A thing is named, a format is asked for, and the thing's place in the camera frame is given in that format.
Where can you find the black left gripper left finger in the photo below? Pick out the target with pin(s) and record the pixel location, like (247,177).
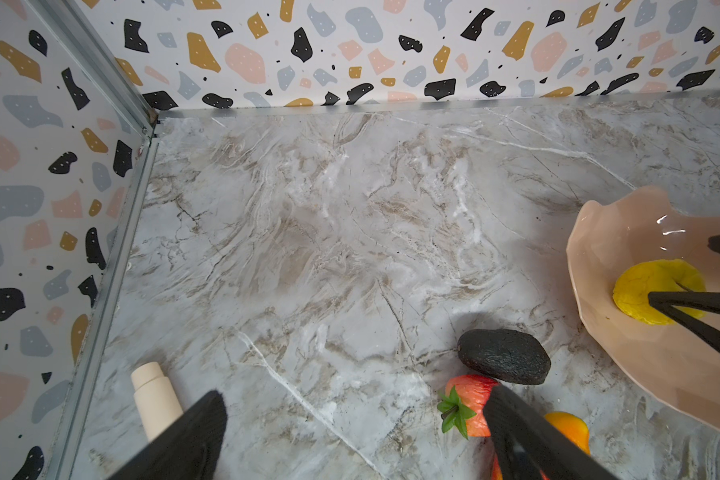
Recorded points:
(190,448)

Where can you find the red fake strawberry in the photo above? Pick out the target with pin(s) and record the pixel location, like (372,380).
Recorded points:
(461,405)

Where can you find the dark fake avocado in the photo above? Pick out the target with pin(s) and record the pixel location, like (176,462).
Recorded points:
(504,354)

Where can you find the yellow fake apple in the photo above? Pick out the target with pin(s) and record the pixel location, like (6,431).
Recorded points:
(630,293)

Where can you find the orange yellow fake mango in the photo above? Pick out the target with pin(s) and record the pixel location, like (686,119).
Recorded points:
(572,427)

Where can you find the beige wooden pestle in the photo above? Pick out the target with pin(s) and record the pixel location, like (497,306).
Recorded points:
(155,398)

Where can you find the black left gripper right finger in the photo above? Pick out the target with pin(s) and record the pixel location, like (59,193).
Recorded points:
(529,447)

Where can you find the pink scalloped fruit bowl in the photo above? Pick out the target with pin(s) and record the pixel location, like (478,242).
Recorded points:
(678,364)

